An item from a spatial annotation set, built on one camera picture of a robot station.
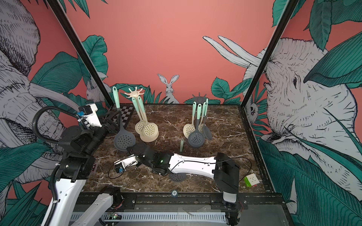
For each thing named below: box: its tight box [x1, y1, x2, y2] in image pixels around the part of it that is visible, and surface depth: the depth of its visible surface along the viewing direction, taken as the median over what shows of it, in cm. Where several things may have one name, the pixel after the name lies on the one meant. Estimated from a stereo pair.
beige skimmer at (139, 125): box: [131, 96, 146, 135], surface depth 90 cm
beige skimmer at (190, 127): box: [182, 101, 197, 139], surface depth 90 cm
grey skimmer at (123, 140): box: [112, 86, 136, 152], surface depth 70 cm
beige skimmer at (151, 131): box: [137, 95, 159, 143], surface depth 90 cm
